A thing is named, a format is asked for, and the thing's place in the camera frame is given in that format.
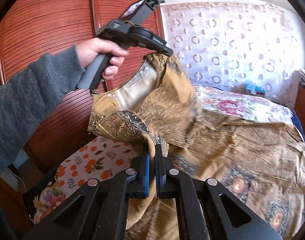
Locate floral bed blanket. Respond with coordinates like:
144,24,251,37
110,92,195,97
193,85,305,139

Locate circle pattern lace curtain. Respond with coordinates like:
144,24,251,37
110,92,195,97
161,2,304,108

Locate blue box at headboard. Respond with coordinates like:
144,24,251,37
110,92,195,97
245,81,265,96

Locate orange print white cloth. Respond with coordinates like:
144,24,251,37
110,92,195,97
33,137,142,224

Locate gold patterned cloth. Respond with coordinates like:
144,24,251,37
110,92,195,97
88,53,305,239

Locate red wooden wardrobe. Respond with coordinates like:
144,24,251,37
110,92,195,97
0,0,166,181

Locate grey sleeve left forearm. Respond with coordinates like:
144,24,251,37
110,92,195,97
0,46,85,175

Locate left hand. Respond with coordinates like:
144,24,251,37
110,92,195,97
76,37,129,80

